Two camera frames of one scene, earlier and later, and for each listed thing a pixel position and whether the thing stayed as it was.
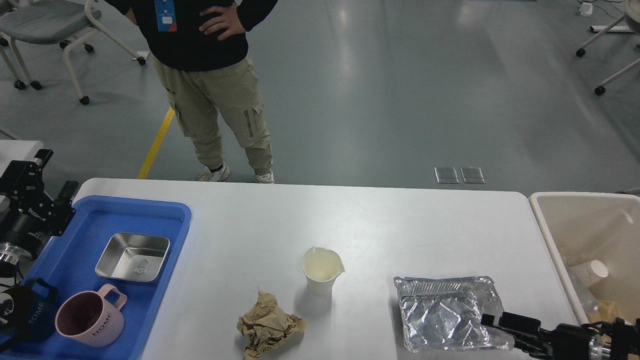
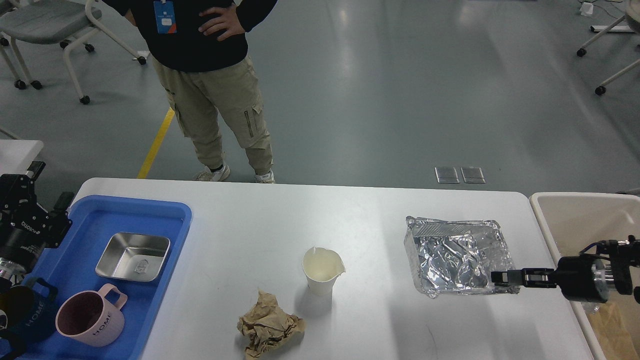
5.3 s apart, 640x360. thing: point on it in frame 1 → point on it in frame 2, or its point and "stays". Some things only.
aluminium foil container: [443, 313] → [455, 257]
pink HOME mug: [89, 318] stays
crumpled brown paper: [265, 326] stays
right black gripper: [566, 341] → [581, 278]
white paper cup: [321, 267] stays
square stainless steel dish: [133, 257] stays
